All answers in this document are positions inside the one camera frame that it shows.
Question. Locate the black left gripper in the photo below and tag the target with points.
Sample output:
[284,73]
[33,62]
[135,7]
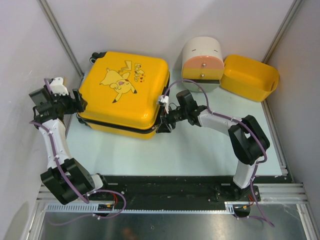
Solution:
[80,106]

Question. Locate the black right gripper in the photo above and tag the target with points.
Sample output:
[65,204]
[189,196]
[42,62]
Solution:
[169,114]

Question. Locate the yellow Pikachu suitcase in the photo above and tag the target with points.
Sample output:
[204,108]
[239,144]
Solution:
[121,91]

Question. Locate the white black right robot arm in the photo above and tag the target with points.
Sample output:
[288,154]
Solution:
[248,140]

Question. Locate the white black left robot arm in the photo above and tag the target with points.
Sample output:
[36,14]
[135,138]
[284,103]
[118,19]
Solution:
[65,177]

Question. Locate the white pastel mini drawer cabinet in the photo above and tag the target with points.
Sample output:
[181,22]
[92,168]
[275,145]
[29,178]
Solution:
[202,63]

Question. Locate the yellow plastic basket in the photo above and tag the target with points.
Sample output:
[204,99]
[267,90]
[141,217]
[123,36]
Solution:
[249,78]

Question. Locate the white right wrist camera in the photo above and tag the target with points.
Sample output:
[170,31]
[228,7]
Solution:
[163,100]

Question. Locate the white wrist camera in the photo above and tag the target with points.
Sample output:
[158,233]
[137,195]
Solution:
[163,100]
[57,87]

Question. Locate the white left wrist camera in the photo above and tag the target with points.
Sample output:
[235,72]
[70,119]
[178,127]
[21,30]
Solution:
[57,87]

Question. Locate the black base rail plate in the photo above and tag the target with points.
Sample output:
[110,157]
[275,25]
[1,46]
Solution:
[216,188]

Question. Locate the white slotted cable duct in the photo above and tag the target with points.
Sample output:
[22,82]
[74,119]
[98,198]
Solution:
[93,208]

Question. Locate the left aluminium corner post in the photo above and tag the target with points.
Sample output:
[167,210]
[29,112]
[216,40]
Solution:
[49,15]

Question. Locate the aluminium corner post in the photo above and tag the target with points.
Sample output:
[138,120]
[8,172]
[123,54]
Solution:
[49,15]
[283,28]

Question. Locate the aluminium frame rail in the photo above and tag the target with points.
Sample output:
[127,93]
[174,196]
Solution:
[274,193]

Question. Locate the right aluminium corner post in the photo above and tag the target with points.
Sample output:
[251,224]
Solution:
[283,28]

